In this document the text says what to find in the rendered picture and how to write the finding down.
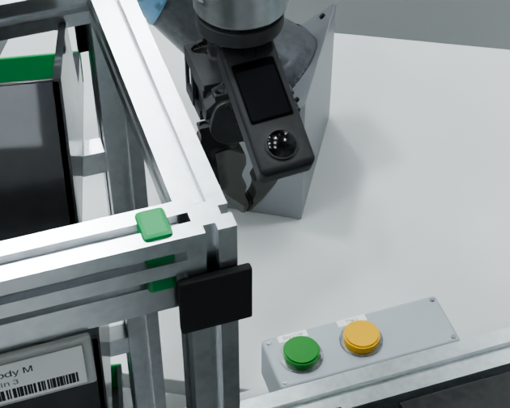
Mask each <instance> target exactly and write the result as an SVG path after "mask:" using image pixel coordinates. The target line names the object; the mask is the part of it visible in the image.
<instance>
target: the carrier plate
mask: <svg viewBox="0 0 510 408"><path fill-rule="evenodd" d="M399 408H510V371H509V372H504V373H501V374H498V375H495V376H490V377H487V378H484V379H481V380H476V381H473V382H470V383H467V384H463V385H458V386H455V387H452V388H449V389H444V390H441V391H438V392H435V393H430V394H427V395H424V396H421V397H416V398H412V399H410V400H406V401H403V402H400V406H399Z"/></svg>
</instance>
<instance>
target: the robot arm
mask: <svg viewBox="0 0 510 408"><path fill-rule="evenodd" d="M137 2H138V5H139V7H140V9H141V12H142V14H143V16H144V17H145V18H146V20H147V22H148V23H149V24H150V25H153V26H154V27H155V28H156V29H157V30H158V31H159V32H161V33H162V34H163V35H164V36H165V37H166V38H167V39H168V40H169V41H170V42H171V43H173V44H174V45H175V46H176V47H177V48H178V49H179V50H180V51H181V52H182V53H183V54H184V55H185V82H186V91H187V93H188V95H189V98H190V100H191V102H192V105H193V106H194V108H195V110H196V112H197V114H198V117H199V119H200V120H204V119H205V121H199V122H197V124H196V125H197V127H198V131H197V133H196V135H197V136H198V139H199V141H200V143H201V145H202V148H203V150H204V152H205V154H206V157H207V159H208V161H209V163H210V166H211V168H212V170H213V172H214V175H215V177H216V179H217V181H218V183H219V186H220V189H221V190H222V192H223V196H224V197H225V199H226V200H227V201H228V202H229V203H230V204H231V205H232V206H233V207H235V208H236V209H237V210H239V211H240V212H242V213H244V212H246V211H252V210H254V209H255V208H256V207H257V206H258V205H259V203H260V202H261V201H262V200H263V199H264V197H265V196H266V195H267V194H268V193H269V192H270V191H271V189H272V188H273V187H274V185H275V184H276V182H277V181H278V179H281V178H284V177H287V176H292V175H295V174H298V173H302V172H307V171H308V170H310V169H311V167H312V165H313V162H314V160H315V155H314V153H313V151H312V147H311V144H310V142H309V140H308V135H307V133H306V131H305V128H304V124H303V122H302V120H301V117H300V107H299V105H298V104H297V102H296V101H295V100H294V97H293V95H294V92H293V90H292V88H293V87H294V86H295V85H296V84H297V83H298V82H299V80H300V79H301V77H302V76H303V75H304V73H305V71H306V70H307V69H308V67H309V65H310V63H311V62H312V59H313V57H314V55H315V52H316V50H317V39H316V38H315V37H314V36H313V35H312V34H311V33H310V32H309V31H308V30H307V29H306V28H305V27H304V26H302V25H300V24H298V23H293V22H291V21H290V20H289V19H286V18H285V17H284V12H285V11H286V9H287V3H288V0H137ZM189 69H190V77H189ZM190 79H191V84H190ZM239 142H244V143H245V146H246V148H247V151H248V153H249V158H250V160H251V162H252V165H253V168H252V170H251V171H250V173H249V175H250V176H251V185H250V186H249V189H248V190H246V188H247V185H246V184H245V182H244V179H243V177H242V172H243V170H244V167H245V166H246V155H245V153H244V151H243V149H242V147H241V145H240V144H239ZM245 190H246V192H245Z"/></svg>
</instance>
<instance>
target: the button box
mask: <svg viewBox="0 0 510 408"><path fill-rule="evenodd" d="M359 320H362V321H369V322H371V323H372V324H374V325H375V326H376V327H377V328H378V330H379V331H380V342H379V345H378V347H377V348H376V349H375V350H374V351H371V352H368V353H363V354H362V353H356V352H354V351H351V350H350V349H348V348H347V347H346V345H345V343H344V341H343V332H344V329H345V328H346V326H347V325H348V324H349V323H351V322H352V321H359ZM296 336H306V337H309V338H312V339H313V340H315V341H316V342H317V344H318V345H319V347H320V358H319V361H318V362H317V364H316V365H315V366H313V367H312V368H309V369H305V370H299V369H294V368H292V367H290V366H289V365H288V364H287V363H286V362H285V360H284V358H283V347H284V345H285V343H286V342H287V341H288V340H289V339H290V338H293V337H296ZM457 341H460V338H459V337H458V335H457V333H456V331H455V329H454V328H453V326H452V324H451V323H450V321H449V319H448V318H447V316H446V314H445V313H444V310H443V309H442V308H441V306H440V303H439V302H438V300H437V298H436V297H435V296H431V297H427V298H425V299H421V300H416V301H412V302H409V303H406V304H400V305H397V306H394V307H391V308H385V309H381V310H379V311H375V312H370V313H366V314H363V315H359V316H356V317H350V318H347V319H344V320H340V321H336V322H333V323H329V324H326V325H321V326H317V327H314V328H311V329H304V330H301V331H298V332H294V333H291V334H286V335H283V336H279V337H276V338H271V339H268V340H265V341H263V342H262V343H261V374H262V376H263V379H264V381H265V383H266V386H267V389H268V390H269V392H270V393H271V392H274V391H278V390H280V389H286V388H289V387H292V386H296V385H301V384H304V383H307V382H310V381H314V380H319V379H321V378H325V377H328V376H333V375H337V374H339V373H343V372H348V371H351V370H355V369H357V368H363V367H366V366H369V365H373V364H375V363H380V362H384V361H387V360H390V359H396V358H398V357H402V356H405V355H410V354H414V353H416V352H420V351H425V350H428V349H431V348H434V347H438V346H443V345H446V344H449V343H452V342H457Z"/></svg>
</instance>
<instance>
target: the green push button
mask: <svg viewBox="0 0 510 408"><path fill-rule="evenodd" d="M283 358H284V360H285V362H286V363H287V364H288V365H289V366H290V367H292V368H294V369H299V370H305V369H309V368H312V367H313V366H315V365H316V364H317V362H318V361H319V358H320V347H319V345H318V344H317V342H316V341H315V340H313V339H312V338H309V337H306V336H296V337H293V338H290V339H289V340H288V341H287V342H286V343H285V345H284V347H283Z"/></svg>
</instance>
